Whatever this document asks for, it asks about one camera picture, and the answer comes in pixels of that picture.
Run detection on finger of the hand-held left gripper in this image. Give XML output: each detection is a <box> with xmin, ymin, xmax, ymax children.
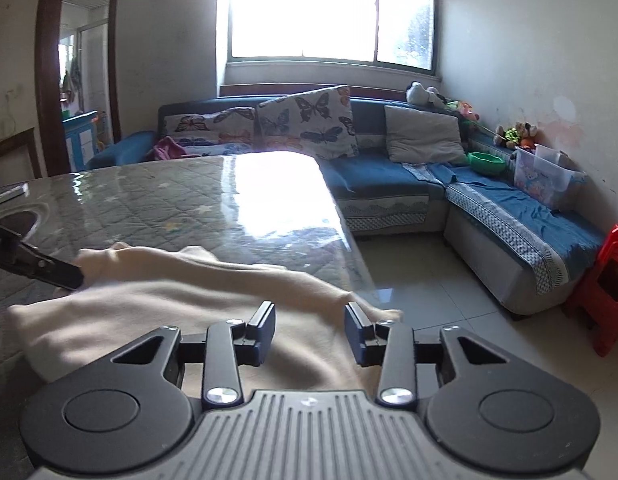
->
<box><xmin>0</xmin><ymin>220</ymin><xmax>86</xmax><ymax>291</ymax></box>

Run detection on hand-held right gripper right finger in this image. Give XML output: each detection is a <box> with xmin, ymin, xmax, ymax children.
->
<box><xmin>344</xmin><ymin>302</ymin><xmax>510</xmax><ymax>407</ymax></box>

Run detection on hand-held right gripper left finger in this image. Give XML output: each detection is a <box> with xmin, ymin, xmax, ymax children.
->
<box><xmin>111</xmin><ymin>301</ymin><xmax>278</xmax><ymax>407</ymax></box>

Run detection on cream knit garment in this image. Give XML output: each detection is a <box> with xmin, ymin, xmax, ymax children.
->
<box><xmin>6</xmin><ymin>241</ymin><xmax>405</xmax><ymax>396</ymax></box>

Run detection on hanging clothes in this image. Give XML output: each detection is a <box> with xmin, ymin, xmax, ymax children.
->
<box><xmin>61</xmin><ymin>55</ymin><xmax>82</xmax><ymax>111</ymax></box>

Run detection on black round cooktop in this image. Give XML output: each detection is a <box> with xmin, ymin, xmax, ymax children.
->
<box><xmin>0</xmin><ymin>210</ymin><xmax>42</xmax><ymax>243</ymax></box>

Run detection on remote control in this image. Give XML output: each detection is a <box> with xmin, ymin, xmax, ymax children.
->
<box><xmin>0</xmin><ymin>184</ymin><xmax>30</xmax><ymax>208</ymax></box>

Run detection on dark wooden sideboard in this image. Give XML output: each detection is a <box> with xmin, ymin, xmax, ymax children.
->
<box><xmin>0</xmin><ymin>127</ymin><xmax>37</xmax><ymax>188</ymax></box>

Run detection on blue cabinet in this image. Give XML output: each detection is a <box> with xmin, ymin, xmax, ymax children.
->
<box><xmin>63</xmin><ymin>110</ymin><xmax>107</xmax><ymax>171</ymax></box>

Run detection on grey quilted star table cover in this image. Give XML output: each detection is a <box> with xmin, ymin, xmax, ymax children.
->
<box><xmin>0</xmin><ymin>152</ymin><xmax>377</xmax><ymax>411</ymax></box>

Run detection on blue corner sofa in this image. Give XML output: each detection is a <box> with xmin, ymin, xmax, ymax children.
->
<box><xmin>86</xmin><ymin>87</ymin><xmax>607</xmax><ymax>321</ymax></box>

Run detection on pink cloth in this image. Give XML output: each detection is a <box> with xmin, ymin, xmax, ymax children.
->
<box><xmin>151</xmin><ymin>136</ymin><xmax>190</xmax><ymax>161</ymax></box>

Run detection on blue patterned sofa cover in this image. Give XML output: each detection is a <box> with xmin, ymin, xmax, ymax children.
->
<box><xmin>406</xmin><ymin>162</ymin><xmax>605</xmax><ymax>296</ymax></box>

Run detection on grey cushion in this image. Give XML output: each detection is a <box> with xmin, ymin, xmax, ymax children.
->
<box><xmin>384</xmin><ymin>105</ymin><xmax>467</xmax><ymax>166</ymax></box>

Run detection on long butterfly print cushion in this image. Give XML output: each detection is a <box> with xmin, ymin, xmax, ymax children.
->
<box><xmin>163</xmin><ymin>106</ymin><xmax>257</xmax><ymax>156</ymax></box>

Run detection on green plastic bowl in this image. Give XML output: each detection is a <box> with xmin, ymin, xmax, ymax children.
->
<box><xmin>466</xmin><ymin>151</ymin><xmax>507</xmax><ymax>176</ymax></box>

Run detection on large butterfly print cushion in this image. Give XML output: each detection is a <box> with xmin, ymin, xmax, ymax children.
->
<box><xmin>256</xmin><ymin>85</ymin><xmax>360</xmax><ymax>161</ymax></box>

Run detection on clear plastic storage box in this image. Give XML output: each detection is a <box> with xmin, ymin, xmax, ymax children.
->
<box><xmin>512</xmin><ymin>144</ymin><xmax>587</xmax><ymax>211</ymax></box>

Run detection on panda plush toy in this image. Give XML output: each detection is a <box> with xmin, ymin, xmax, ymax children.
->
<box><xmin>405</xmin><ymin>81</ymin><xmax>445</xmax><ymax>108</ymax></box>

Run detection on colourful plush toys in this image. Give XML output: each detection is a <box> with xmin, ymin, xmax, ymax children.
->
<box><xmin>446</xmin><ymin>100</ymin><xmax>482</xmax><ymax>123</ymax></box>

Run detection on red plastic stool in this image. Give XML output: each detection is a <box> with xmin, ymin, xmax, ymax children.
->
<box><xmin>564</xmin><ymin>224</ymin><xmax>618</xmax><ymax>358</ymax></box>

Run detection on brown plush toys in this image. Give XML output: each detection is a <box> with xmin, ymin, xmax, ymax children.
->
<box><xmin>494</xmin><ymin>121</ymin><xmax>540</xmax><ymax>151</ymax></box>

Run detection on window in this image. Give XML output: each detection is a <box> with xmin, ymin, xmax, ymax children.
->
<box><xmin>219</xmin><ymin>0</ymin><xmax>440</xmax><ymax>73</ymax></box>

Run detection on dark wooden door frame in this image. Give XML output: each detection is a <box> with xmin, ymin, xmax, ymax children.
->
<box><xmin>35</xmin><ymin>0</ymin><xmax>124</xmax><ymax>178</ymax></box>

